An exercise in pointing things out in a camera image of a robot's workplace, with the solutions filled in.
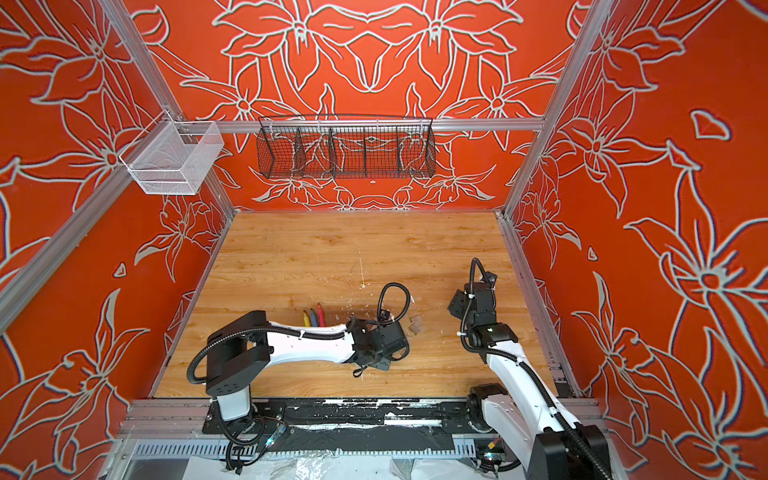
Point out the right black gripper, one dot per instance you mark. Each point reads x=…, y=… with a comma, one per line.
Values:
x=458, y=302

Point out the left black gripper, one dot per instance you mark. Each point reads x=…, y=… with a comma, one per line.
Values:
x=386, y=362

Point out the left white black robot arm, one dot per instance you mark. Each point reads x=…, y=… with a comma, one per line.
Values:
x=236, y=354

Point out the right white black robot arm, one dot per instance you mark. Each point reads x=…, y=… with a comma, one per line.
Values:
x=547, y=440

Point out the clear pen cap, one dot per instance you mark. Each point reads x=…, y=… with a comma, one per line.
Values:
x=416, y=326

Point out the pink marker pen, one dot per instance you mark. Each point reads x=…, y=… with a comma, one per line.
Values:
x=321, y=316

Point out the clear plastic bin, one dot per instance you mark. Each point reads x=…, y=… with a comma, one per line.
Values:
x=171, y=157

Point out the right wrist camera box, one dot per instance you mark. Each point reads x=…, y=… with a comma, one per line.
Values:
x=490, y=279

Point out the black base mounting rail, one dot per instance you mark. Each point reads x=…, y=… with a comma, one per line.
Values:
x=356, y=425

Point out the black wire mesh basket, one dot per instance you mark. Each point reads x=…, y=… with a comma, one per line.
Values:
x=346, y=147

